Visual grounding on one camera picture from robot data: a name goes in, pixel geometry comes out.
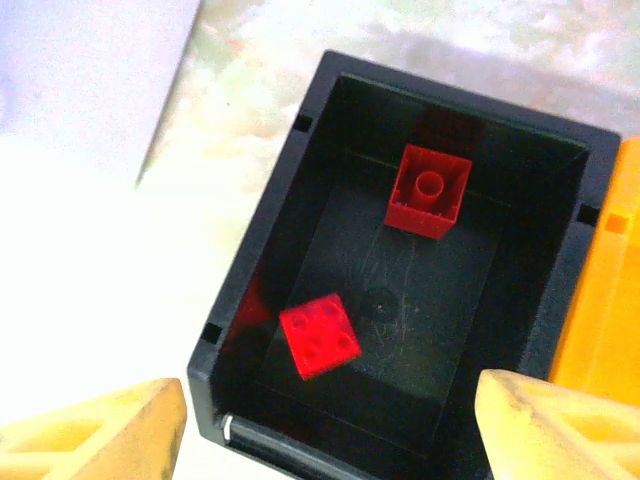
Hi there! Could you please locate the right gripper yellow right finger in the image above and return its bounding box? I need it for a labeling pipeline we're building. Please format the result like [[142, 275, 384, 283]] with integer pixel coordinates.
[[473, 368, 640, 480]]

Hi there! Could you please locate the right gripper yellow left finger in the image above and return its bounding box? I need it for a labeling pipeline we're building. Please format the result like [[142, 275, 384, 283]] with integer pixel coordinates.
[[0, 377, 188, 480]]

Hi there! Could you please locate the red square lego brick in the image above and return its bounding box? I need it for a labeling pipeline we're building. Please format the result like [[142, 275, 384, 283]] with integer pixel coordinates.
[[383, 143, 474, 241], [278, 293, 363, 381]]

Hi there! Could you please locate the yellow plastic bin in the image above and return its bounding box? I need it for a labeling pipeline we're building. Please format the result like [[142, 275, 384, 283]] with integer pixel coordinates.
[[547, 137, 640, 406]]

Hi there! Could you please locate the black plastic bin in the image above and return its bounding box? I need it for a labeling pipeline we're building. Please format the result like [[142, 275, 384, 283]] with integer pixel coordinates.
[[186, 49, 622, 480]]

